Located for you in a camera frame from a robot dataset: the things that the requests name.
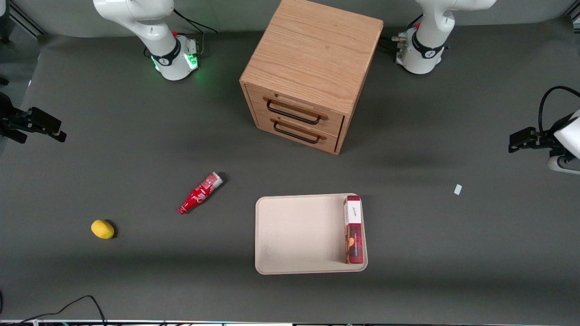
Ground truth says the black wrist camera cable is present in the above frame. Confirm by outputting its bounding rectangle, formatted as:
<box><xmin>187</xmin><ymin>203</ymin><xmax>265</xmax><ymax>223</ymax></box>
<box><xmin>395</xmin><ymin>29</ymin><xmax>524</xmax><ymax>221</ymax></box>
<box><xmin>538</xmin><ymin>86</ymin><xmax>580</xmax><ymax>134</ymax></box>

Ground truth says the beige plastic tray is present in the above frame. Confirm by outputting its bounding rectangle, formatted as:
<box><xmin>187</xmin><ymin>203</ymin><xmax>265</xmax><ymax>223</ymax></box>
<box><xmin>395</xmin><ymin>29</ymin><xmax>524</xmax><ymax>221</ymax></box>
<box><xmin>255</xmin><ymin>193</ymin><xmax>368</xmax><ymax>275</ymax></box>

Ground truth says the wooden drawer front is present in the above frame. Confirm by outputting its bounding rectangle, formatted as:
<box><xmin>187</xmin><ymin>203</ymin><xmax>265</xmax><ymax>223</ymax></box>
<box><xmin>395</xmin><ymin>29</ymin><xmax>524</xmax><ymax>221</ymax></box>
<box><xmin>256</xmin><ymin>111</ymin><xmax>341</xmax><ymax>153</ymax></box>
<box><xmin>246</xmin><ymin>85</ymin><xmax>345</xmax><ymax>137</ymax></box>

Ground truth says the red cookie box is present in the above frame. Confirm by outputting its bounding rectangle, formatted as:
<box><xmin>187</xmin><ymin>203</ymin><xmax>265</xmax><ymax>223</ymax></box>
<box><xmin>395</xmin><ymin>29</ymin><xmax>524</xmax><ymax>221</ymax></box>
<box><xmin>343</xmin><ymin>195</ymin><xmax>365</xmax><ymax>265</ymax></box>

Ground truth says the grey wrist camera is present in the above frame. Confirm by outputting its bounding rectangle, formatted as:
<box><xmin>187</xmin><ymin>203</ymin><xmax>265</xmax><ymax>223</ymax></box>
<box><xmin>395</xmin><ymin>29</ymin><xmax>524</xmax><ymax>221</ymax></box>
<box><xmin>547</xmin><ymin>155</ymin><xmax>580</xmax><ymax>175</ymax></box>

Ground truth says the black arm base cable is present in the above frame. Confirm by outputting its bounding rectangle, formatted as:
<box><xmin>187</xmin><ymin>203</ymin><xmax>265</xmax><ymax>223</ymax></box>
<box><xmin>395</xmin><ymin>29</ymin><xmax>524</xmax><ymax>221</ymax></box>
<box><xmin>172</xmin><ymin>8</ymin><xmax>219</xmax><ymax>35</ymax></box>
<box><xmin>380</xmin><ymin>13</ymin><xmax>424</xmax><ymax>51</ymax></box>

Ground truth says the yellow lemon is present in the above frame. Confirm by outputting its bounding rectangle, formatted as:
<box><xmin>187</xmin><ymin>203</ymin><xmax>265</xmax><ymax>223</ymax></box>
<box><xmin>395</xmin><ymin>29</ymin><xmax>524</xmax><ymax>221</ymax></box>
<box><xmin>91</xmin><ymin>220</ymin><xmax>115</xmax><ymax>240</ymax></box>

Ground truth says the thin black cable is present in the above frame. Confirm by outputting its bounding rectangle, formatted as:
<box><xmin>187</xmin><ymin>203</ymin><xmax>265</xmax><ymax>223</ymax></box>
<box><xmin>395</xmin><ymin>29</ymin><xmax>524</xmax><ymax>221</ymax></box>
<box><xmin>0</xmin><ymin>295</ymin><xmax>107</xmax><ymax>326</ymax></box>

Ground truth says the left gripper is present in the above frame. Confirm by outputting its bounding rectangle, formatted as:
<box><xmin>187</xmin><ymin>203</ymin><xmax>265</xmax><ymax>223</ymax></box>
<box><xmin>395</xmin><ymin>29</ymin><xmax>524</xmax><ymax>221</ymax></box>
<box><xmin>508</xmin><ymin>110</ymin><xmax>580</xmax><ymax>159</ymax></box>

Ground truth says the wooden drawer cabinet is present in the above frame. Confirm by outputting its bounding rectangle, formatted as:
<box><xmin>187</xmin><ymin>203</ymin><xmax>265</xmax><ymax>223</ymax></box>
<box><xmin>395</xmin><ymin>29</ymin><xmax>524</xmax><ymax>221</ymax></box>
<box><xmin>239</xmin><ymin>0</ymin><xmax>384</xmax><ymax>155</ymax></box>

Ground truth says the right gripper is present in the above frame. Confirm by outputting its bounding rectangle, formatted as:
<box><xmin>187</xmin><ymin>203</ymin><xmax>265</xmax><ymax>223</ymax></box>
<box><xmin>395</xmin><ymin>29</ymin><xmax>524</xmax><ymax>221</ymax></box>
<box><xmin>0</xmin><ymin>92</ymin><xmax>68</xmax><ymax>144</ymax></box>

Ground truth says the black drawer handle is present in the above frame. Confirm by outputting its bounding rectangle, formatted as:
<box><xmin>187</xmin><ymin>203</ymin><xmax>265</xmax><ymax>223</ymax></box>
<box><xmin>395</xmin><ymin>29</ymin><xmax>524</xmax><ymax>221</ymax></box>
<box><xmin>273</xmin><ymin>121</ymin><xmax>321</xmax><ymax>144</ymax></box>
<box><xmin>266</xmin><ymin>100</ymin><xmax>322</xmax><ymax>125</ymax></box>

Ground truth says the red cola bottle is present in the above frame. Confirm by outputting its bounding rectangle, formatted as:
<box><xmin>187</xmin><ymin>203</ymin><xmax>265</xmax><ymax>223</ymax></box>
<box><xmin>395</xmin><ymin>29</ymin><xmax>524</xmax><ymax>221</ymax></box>
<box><xmin>178</xmin><ymin>172</ymin><xmax>224</xmax><ymax>215</ymax></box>

